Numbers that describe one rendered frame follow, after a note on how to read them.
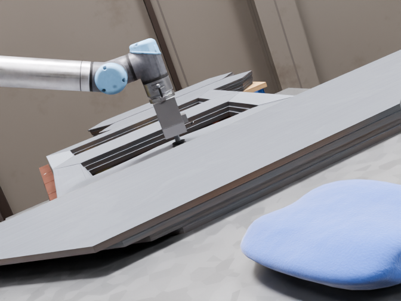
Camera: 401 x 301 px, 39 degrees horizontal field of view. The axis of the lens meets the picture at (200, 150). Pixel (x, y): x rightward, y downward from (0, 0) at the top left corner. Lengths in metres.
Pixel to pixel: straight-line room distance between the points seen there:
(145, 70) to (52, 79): 0.26
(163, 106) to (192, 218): 1.10
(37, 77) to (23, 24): 2.77
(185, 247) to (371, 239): 0.17
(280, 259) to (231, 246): 0.09
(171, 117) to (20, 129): 2.76
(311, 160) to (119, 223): 0.17
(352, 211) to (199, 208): 0.16
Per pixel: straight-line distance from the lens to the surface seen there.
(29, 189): 4.29
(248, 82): 2.61
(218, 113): 2.00
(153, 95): 1.54
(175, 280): 0.38
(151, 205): 0.46
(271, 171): 0.46
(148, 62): 1.52
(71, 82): 1.41
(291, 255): 0.31
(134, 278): 0.41
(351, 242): 0.29
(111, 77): 1.38
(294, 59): 4.34
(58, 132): 4.21
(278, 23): 4.30
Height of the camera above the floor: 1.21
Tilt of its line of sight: 14 degrees down
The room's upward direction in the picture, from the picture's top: 20 degrees counter-clockwise
